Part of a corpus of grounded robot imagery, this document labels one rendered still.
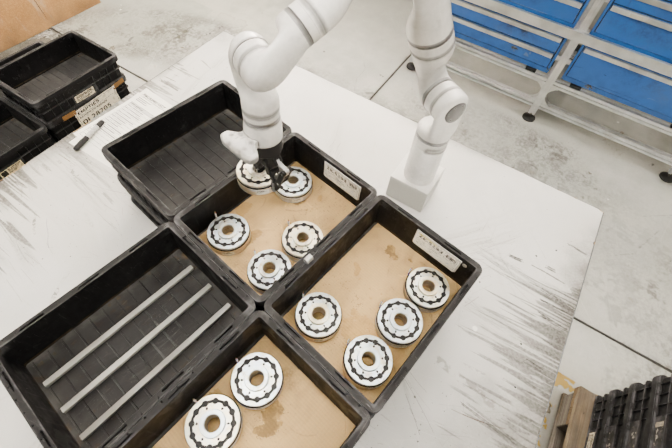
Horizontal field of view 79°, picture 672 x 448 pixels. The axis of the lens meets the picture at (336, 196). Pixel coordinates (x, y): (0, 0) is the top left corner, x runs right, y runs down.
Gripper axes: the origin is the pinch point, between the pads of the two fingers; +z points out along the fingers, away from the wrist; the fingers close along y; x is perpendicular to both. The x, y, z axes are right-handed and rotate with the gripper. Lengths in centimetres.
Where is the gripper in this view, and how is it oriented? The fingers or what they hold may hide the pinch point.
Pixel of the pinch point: (268, 178)
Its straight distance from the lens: 94.0
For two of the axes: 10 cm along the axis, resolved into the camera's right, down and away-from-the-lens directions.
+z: -0.7, 5.8, 8.1
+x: -6.7, 5.8, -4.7
